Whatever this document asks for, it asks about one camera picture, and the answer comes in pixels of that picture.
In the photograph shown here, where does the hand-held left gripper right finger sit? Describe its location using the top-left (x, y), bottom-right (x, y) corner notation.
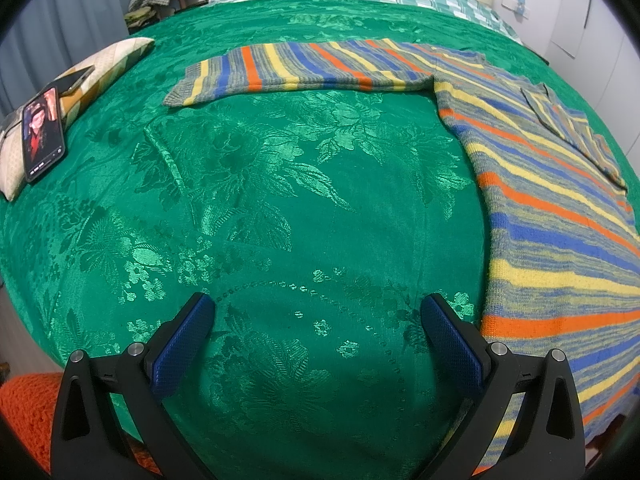
top-left (420, 292), bottom-right (586, 480)

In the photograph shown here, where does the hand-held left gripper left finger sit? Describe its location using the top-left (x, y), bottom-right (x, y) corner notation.
top-left (50, 292), bottom-right (217, 480)

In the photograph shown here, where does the striped knit sweater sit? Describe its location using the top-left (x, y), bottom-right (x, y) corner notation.
top-left (163, 39), bottom-right (640, 476)

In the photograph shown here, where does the orange fuzzy cloth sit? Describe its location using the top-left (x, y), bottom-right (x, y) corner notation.
top-left (0, 372), bottom-right (161, 480)

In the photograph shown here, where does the green floral bedspread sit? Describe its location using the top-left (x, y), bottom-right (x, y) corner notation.
top-left (0, 0), bottom-right (638, 480)

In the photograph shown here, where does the smartphone with lit screen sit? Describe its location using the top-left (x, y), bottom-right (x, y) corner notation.
top-left (21, 86), bottom-right (67, 183)

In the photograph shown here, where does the dark smartphone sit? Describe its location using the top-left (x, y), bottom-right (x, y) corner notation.
top-left (47, 65), bottom-right (96, 96)

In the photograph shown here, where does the patterned cream cushion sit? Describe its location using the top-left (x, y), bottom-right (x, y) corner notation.
top-left (0, 37), bottom-right (156, 203)

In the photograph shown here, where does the white wardrobe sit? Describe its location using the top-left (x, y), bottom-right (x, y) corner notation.
top-left (520, 0), bottom-right (640, 126)

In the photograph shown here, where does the olive cloth bundle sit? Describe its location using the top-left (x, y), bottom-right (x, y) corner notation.
top-left (125, 7), bottom-right (161, 26)

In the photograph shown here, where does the grey curtain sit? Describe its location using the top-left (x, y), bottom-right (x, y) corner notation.
top-left (0, 0), bottom-right (136, 116)

